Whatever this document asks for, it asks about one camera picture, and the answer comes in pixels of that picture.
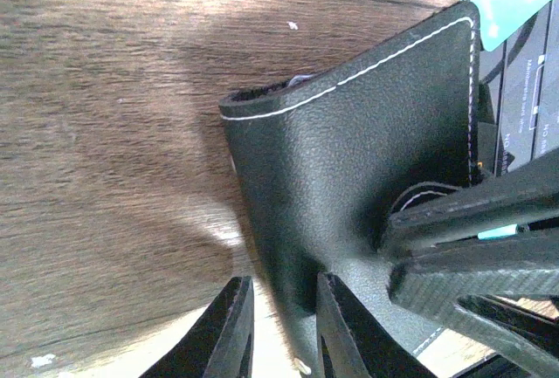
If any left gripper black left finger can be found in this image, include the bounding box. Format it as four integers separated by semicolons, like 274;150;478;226
142;276;254;378

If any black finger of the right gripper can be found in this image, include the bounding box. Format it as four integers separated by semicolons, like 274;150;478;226
389;233;558;377
380;157;558;256

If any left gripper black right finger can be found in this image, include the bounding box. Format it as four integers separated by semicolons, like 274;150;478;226
316;273;434;377

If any black leather card holder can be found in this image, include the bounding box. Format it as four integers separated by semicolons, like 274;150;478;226
219;2;480;377

